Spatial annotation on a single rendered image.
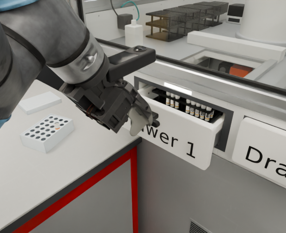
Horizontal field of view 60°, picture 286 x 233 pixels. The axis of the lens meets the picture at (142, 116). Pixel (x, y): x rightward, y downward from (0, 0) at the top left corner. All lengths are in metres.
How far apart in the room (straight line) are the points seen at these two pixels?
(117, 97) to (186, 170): 0.39
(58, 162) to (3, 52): 0.50
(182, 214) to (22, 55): 0.71
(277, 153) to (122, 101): 0.32
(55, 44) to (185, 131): 0.32
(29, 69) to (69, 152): 0.44
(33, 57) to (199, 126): 0.34
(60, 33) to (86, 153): 0.44
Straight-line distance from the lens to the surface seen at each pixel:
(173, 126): 0.55
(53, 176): 0.65
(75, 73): 0.35
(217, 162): 0.66
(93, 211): 0.78
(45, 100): 0.96
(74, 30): 0.33
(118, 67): 0.41
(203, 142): 0.52
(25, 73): 0.29
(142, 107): 0.44
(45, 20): 0.30
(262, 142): 0.55
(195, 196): 0.78
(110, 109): 0.40
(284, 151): 0.55
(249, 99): 0.54
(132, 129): 0.48
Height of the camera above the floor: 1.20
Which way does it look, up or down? 32 degrees down
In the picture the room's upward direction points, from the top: straight up
